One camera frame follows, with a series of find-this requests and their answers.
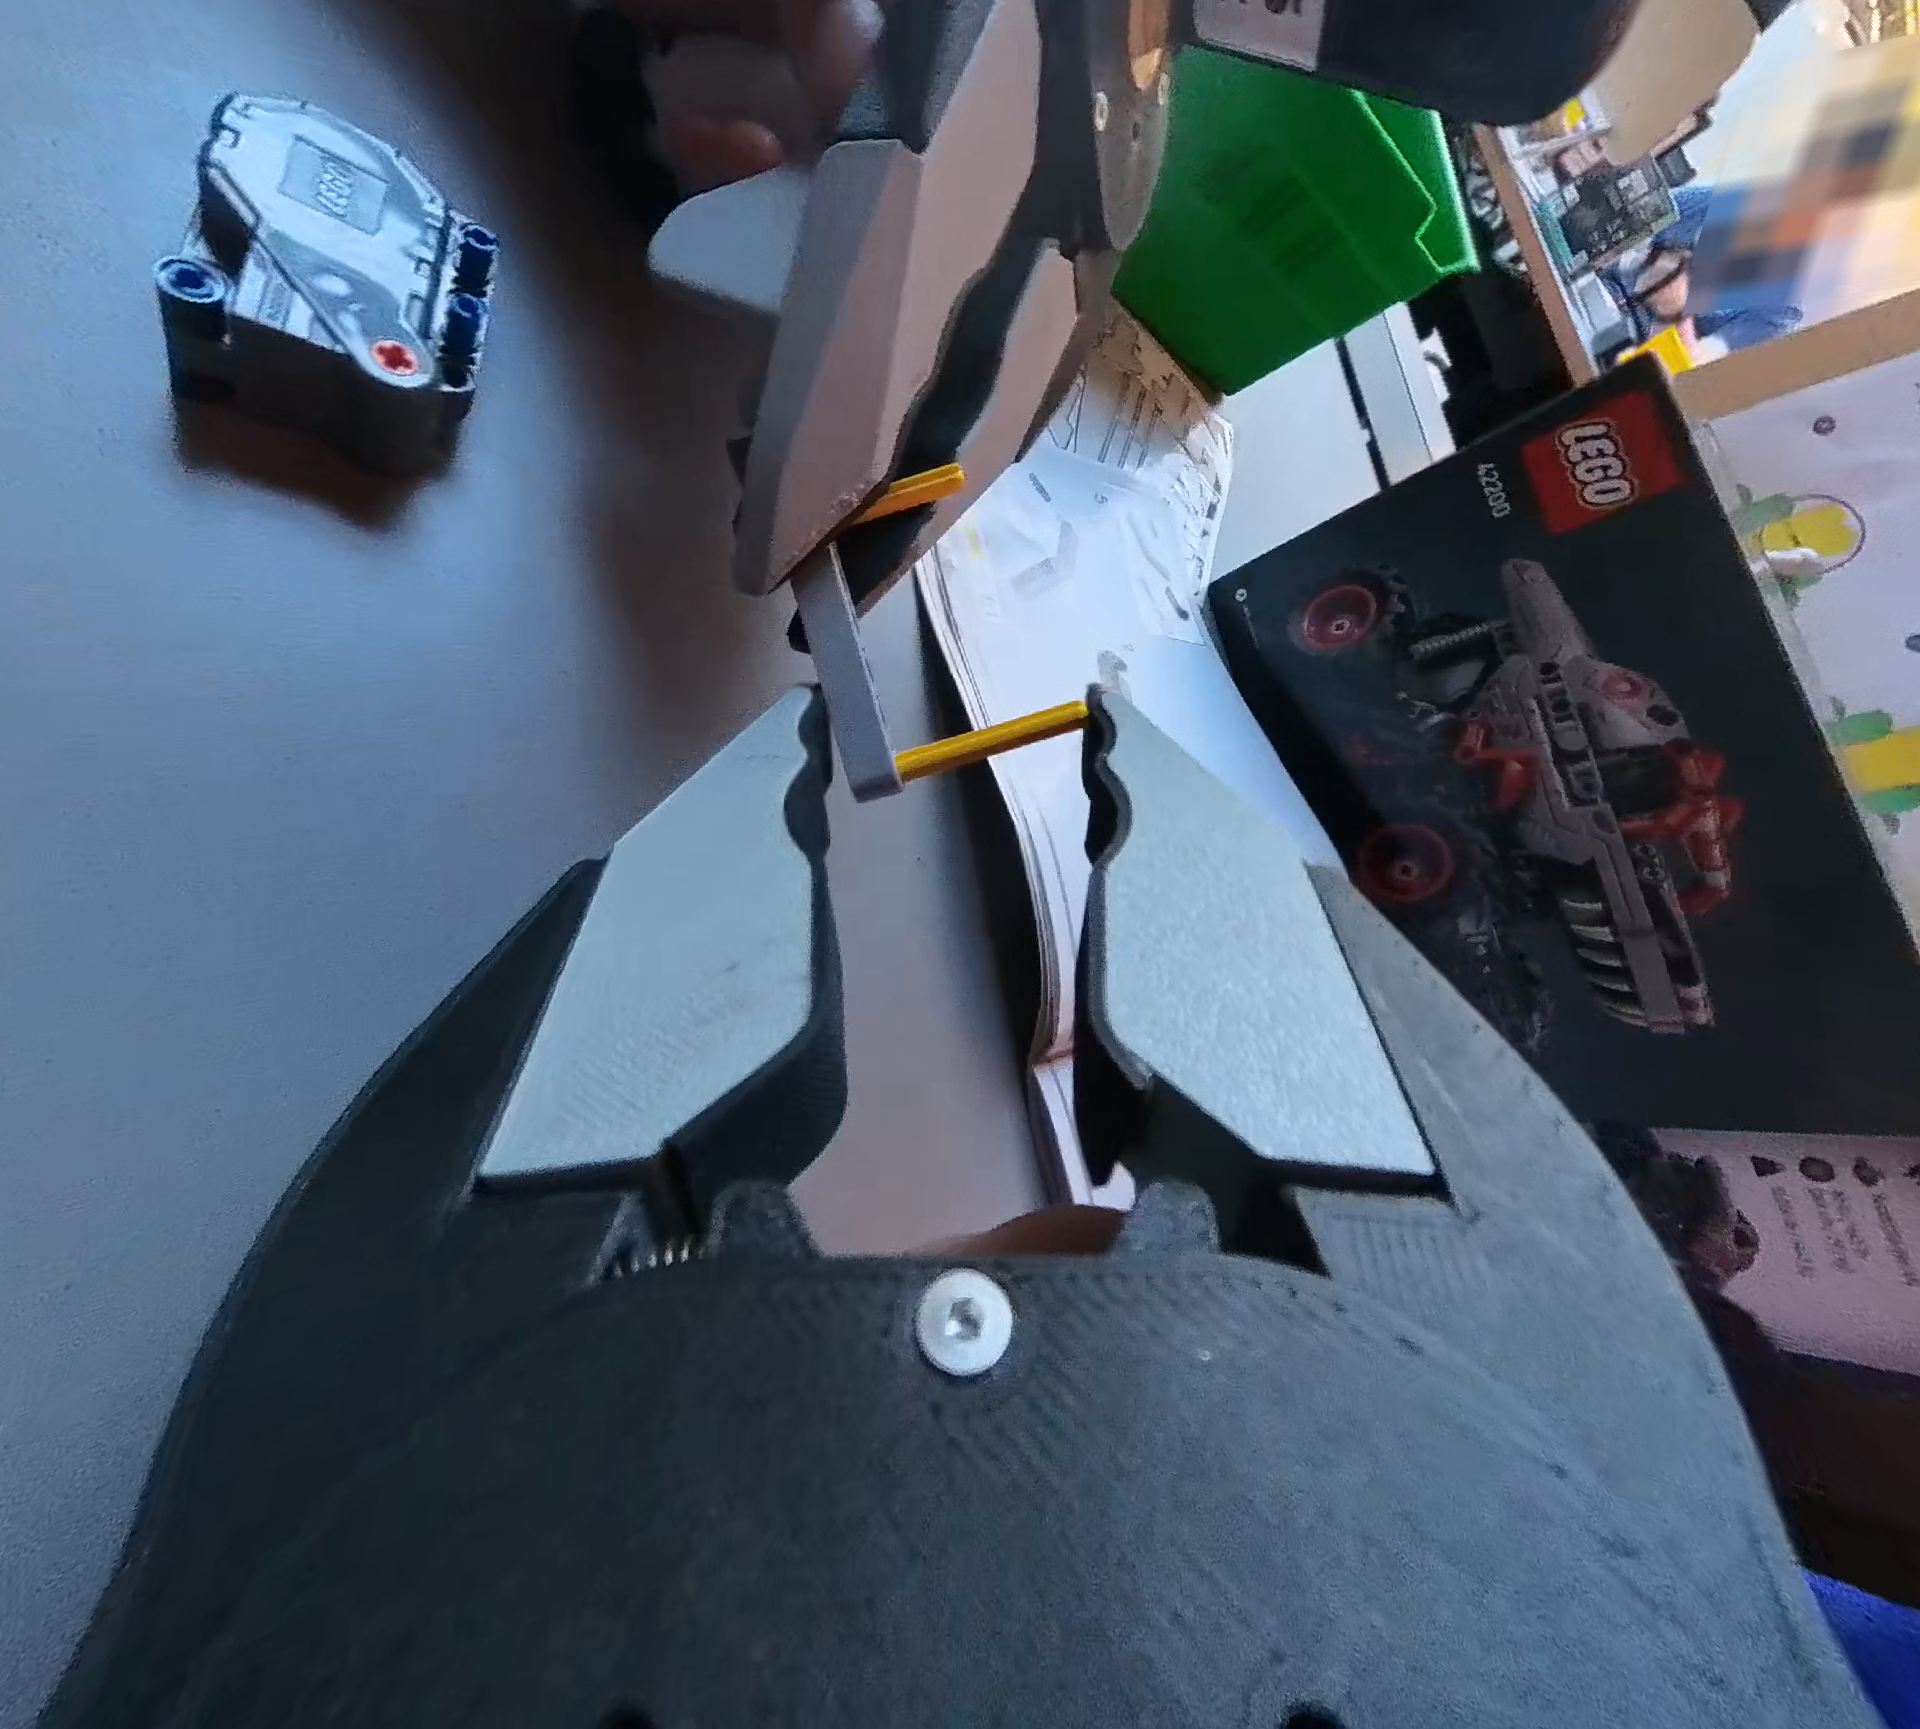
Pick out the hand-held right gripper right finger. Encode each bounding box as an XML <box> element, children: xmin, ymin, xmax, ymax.
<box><xmin>1072</xmin><ymin>686</ymin><xmax>1447</xmax><ymax>1191</ymax></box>

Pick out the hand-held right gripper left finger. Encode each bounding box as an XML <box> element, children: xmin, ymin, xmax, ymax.
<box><xmin>476</xmin><ymin>683</ymin><xmax>853</xmax><ymax>1182</ymax></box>

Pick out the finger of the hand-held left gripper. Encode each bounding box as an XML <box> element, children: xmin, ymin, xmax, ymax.
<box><xmin>645</xmin><ymin>159</ymin><xmax>822</xmax><ymax>325</ymax></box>
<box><xmin>733</xmin><ymin>0</ymin><xmax>1116</xmax><ymax>601</ymax></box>

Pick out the grey angled lego beam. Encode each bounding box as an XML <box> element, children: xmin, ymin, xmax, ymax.
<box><xmin>792</xmin><ymin>541</ymin><xmax>906</xmax><ymax>805</ymax></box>

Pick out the lego instruction booklet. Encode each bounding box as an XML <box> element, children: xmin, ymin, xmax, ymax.
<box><xmin>912</xmin><ymin>311</ymin><xmax>1353</xmax><ymax>1208</ymax></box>

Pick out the black lego set box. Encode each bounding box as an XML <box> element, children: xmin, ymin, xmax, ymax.
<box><xmin>1206</xmin><ymin>353</ymin><xmax>1920</xmax><ymax>1140</ymax></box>

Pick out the grey lego pull-back motor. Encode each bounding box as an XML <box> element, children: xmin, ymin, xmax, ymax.
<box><xmin>154</xmin><ymin>90</ymin><xmax>501</xmax><ymax>475</ymax></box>

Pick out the green storage bin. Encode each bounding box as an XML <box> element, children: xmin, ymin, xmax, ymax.
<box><xmin>1111</xmin><ymin>45</ymin><xmax>1483</xmax><ymax>398</ymax></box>

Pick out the wooden shelf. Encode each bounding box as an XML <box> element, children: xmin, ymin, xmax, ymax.
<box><xmin>1470</xmin><ymin>0</ymin><xmax>1920</xmax><ymax>419</ymax></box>

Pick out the pink printed sheet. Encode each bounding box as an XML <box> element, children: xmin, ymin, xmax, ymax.
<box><xmin>1650</xmin><ymin>1128</ymin><xmax>1920</xmax><ymax>1379</ymax></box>

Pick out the white board with cartoon print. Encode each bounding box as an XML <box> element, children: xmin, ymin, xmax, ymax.
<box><xmin>1707</xmin><ymin>353</ymin><xmax>1920</xmax><ymax>929</ymax></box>

